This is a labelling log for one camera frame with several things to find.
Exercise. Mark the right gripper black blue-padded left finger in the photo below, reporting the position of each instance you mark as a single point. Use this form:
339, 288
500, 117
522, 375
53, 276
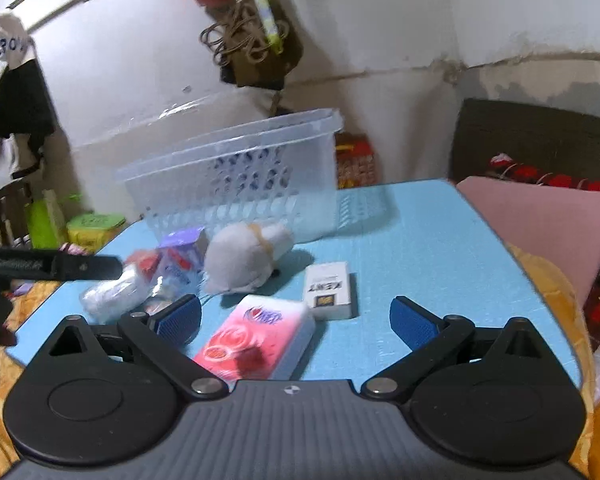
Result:
97, 395

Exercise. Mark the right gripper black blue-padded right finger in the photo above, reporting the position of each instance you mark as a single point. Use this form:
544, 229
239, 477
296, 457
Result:
481, 395

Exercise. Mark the pink tissue pack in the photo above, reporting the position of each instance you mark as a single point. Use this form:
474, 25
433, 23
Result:
263, 338

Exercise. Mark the clear plastic perforated basket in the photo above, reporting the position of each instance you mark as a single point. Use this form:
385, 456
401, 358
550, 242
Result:
279, 169

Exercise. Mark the plastic-wrapped white roll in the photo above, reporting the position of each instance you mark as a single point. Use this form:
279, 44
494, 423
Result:
106, 301

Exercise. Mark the green plastic bag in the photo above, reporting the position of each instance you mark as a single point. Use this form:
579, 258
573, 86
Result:
46, 223

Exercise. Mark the green-lidded yellow box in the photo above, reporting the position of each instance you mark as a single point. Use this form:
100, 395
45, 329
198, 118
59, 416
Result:
93, 231

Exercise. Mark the orange yellow blanket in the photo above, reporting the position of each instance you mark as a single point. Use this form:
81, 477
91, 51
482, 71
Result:
560, 297

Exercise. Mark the purple white small carton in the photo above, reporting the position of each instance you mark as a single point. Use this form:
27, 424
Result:
182, 263

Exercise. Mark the black hanging garment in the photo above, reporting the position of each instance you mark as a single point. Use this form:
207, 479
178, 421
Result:
26, 110

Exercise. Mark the pink foam cushion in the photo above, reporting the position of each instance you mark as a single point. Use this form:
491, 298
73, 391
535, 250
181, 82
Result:
561, 225

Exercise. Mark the white plush toy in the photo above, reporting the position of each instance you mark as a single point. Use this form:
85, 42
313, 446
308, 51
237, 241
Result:
243, 256

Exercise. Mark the white Kent cigarette box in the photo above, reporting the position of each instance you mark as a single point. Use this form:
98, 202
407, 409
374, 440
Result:
327, 291

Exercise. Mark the red plaid pillow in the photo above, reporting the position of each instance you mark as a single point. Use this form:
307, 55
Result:
503, 167

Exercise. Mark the dark brown headboard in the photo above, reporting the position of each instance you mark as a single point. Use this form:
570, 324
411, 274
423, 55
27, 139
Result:
554, 140

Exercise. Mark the red patterned gift box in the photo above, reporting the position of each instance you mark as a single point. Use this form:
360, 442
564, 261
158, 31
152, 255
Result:
355, 158

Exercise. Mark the brown hanging bag with rope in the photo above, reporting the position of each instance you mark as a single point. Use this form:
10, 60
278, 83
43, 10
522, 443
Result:
252, 43

